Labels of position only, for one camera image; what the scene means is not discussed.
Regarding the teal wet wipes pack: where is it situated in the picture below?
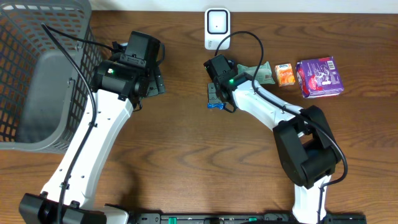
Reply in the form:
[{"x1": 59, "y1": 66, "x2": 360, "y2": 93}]
[{"x1": 237, "y1": 62, "x2": 275, "y2": 85}]

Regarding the pink purple floral packet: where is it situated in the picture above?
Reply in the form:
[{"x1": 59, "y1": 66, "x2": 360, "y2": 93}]
[{"x1": 296, "y1": 56, "x2": 344, "y2": 98}]

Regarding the blue Oreo cookie pack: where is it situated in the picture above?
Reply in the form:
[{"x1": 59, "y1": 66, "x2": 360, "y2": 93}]
[{"x1": 207, "y1": 103, "x2": 225, "y2": 110}]

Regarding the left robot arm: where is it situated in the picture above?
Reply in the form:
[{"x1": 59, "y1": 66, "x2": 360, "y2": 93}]
[{"x1": 19, "y1": 31, "x2": 165, "y2": 223}]

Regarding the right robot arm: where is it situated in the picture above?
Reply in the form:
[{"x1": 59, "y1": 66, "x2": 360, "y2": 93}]
[{"x1": 203, "y1": 55, "x2": 344, "y2": 223}]

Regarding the grey plastic mesh basket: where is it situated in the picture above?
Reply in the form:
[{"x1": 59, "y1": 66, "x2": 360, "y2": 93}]
[{"x1": 1, "y1": 0, "x2": 102, "y2": 154}]

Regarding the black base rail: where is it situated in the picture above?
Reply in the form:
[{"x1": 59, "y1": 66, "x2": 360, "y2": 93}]
[{"x1": 105, "y1": 205, "x2": 368, "y2": 224}]

